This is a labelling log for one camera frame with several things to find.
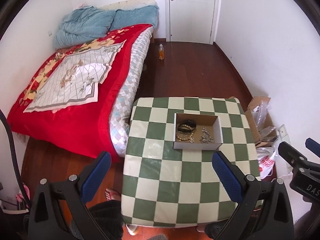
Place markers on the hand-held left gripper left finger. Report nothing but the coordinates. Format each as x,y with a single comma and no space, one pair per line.
97,173

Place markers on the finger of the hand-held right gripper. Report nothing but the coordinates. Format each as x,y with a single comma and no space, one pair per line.
313,146
291,153

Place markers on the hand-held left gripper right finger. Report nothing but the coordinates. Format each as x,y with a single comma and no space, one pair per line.
226,175

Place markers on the black wristband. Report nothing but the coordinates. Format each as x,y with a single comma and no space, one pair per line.
187,124

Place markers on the person's right forearm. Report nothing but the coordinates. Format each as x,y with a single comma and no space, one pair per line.
307,225

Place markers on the white power strip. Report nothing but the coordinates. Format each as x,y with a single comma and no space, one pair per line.
284,135

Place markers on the white red-print plastic bag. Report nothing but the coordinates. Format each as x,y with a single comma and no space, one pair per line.
266,162

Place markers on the clear plastic packaging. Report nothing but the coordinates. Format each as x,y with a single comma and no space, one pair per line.
265,122

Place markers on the person's left leg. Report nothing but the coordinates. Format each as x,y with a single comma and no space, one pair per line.
105,220

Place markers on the brown cardboard box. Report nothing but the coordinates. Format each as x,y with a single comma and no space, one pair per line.
252,120

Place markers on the green checkered tablecloth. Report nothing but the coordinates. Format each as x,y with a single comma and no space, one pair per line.
175,180

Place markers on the bed with red blanket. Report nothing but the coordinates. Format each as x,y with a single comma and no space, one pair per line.
100,120

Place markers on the pink slippers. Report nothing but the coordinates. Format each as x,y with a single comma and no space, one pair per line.
22,197

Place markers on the patterned bed mattress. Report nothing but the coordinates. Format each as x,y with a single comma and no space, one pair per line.
127,92

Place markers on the orange liquid bottle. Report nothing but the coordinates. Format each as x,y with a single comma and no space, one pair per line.
161,53

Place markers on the blue quilt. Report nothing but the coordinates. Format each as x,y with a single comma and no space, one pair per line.
82,26

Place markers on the blue pillow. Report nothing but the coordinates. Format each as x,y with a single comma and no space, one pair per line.
135,17

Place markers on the white door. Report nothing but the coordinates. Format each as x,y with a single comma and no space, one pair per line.
192,12

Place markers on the cream headboard pad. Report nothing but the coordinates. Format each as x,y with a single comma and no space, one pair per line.
130,3

